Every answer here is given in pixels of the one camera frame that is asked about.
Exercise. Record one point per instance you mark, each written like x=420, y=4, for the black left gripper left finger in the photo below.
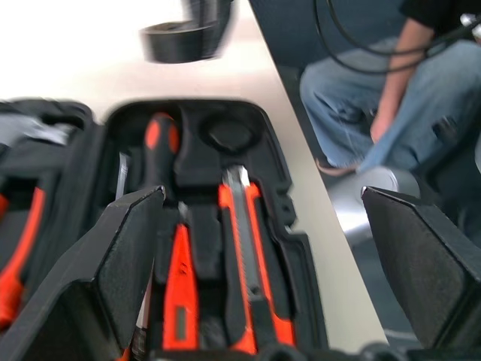
x=75, y=301

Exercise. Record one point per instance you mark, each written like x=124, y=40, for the silver rounded robot leg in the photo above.
x=349, y=218

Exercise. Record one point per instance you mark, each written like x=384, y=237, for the person in black shirt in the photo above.
x=338, y=94

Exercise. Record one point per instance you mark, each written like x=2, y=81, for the black tape roll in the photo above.
x=169, y=50

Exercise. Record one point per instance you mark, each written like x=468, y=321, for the short orange black screwdriver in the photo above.
x=161, y=158

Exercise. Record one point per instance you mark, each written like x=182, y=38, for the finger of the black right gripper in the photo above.
x=210, y=11

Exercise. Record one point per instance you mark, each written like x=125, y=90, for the orange voltage tester pen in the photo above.
x=180, y=282

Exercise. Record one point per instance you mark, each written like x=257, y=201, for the black tool case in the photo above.
x=191, y=161

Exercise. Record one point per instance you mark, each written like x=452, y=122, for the person bare hand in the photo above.
x=385, y=128

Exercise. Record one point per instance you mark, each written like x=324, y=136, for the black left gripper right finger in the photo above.
x=421, y=263

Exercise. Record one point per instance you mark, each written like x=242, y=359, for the orange black utility knife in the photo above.
x=244, y=225

